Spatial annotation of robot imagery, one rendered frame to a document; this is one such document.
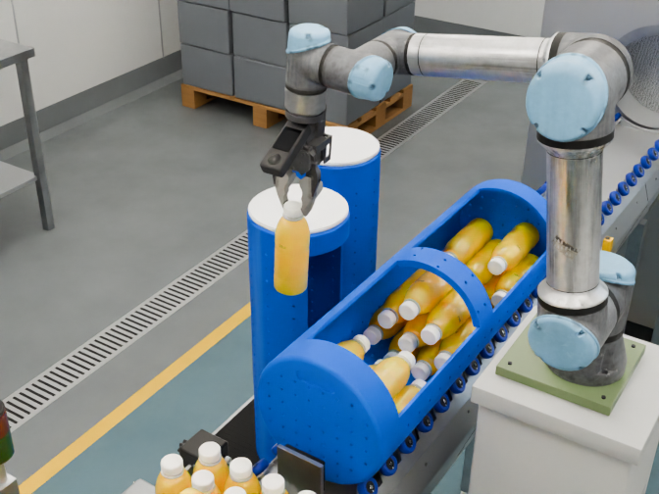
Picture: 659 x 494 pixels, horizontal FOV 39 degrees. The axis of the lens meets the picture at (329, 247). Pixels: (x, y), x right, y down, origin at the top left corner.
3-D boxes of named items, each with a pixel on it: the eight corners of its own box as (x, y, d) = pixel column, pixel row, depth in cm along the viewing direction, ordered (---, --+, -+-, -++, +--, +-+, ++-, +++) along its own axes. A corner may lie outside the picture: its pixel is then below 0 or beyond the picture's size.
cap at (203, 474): (188, 479, 163) (187, 472, 162) (209, 472, 165) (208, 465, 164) (196, 494, 160) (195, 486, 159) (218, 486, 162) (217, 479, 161)
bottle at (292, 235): (285, 273, 195) (288, 197, 185) (314, 286, 192) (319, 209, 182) (266, 290, 190) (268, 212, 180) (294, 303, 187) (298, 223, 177)
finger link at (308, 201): (329, 208, 183) (326, 164, 179) (315, 221, 179) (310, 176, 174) (316, 205, 184) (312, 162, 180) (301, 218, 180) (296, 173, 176)
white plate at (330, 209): (243, 230, 247) (243, 234, 247) (348, 232, 246) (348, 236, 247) (252, 182, 270) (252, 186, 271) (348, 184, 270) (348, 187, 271)
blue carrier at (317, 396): (556, 293, 238) (570, 193, 223) (380, 509, 175) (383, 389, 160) (455, 262, 251) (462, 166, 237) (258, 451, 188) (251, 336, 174)
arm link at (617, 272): (633, 314, 175) (647, 252, 168) (611, 350, 165) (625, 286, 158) (572, 293, 181) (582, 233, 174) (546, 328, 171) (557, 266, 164)
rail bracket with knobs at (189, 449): (238, 482, 187) (236, 444, 182) (215, 505, 182) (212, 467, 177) (200, 463, 192) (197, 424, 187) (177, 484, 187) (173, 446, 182)
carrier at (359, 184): (335, 334, 357) (277, 365, 340) (338, 122, 312) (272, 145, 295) (387, 370, 338) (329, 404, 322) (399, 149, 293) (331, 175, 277)
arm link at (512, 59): (651, 20, 149) (384, 13, 175) (631, 38, 141) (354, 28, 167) (649, 90, 154) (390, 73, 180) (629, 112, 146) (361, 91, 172)
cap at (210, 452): (225, 456, 168) (224, 448, 167) (206, 466, 166) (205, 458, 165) (213, 444, 171) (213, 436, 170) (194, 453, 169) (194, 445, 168)
